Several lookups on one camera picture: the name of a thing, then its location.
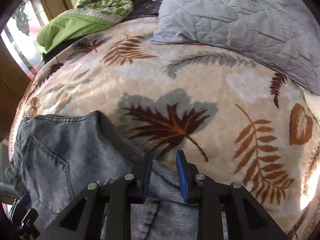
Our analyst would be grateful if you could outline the white cloth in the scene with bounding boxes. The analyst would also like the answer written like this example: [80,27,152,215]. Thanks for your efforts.
[304,90,320,123]

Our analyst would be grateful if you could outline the plain green cloth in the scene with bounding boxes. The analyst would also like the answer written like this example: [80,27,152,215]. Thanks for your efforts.
[36,11,118,55]

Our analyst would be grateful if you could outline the leaf-printed fleece blanket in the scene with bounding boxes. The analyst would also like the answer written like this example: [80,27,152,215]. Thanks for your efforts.
[10,16,320,240]

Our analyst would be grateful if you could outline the stained glass window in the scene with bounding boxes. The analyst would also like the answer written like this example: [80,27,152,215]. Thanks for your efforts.
[1,0,52,78]

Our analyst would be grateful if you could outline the dark purple cloth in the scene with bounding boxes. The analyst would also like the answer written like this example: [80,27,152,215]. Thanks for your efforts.
[120,0,167,22]

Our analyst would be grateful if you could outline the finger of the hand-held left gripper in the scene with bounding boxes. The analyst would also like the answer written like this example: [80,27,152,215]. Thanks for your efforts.
[9,191,40,234]

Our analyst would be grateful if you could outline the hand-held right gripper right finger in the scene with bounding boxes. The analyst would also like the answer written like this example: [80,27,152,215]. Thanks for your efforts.
[175,150,290,240]

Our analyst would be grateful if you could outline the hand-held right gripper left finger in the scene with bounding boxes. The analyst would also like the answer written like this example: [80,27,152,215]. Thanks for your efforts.
[37,152,153,240]

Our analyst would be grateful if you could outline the grey quilted pillow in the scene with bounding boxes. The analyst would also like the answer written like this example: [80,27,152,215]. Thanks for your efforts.
[150,0,320,95]

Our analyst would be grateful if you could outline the grey-blue denim pants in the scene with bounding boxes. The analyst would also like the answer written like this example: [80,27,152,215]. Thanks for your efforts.
[6,110,229,240]

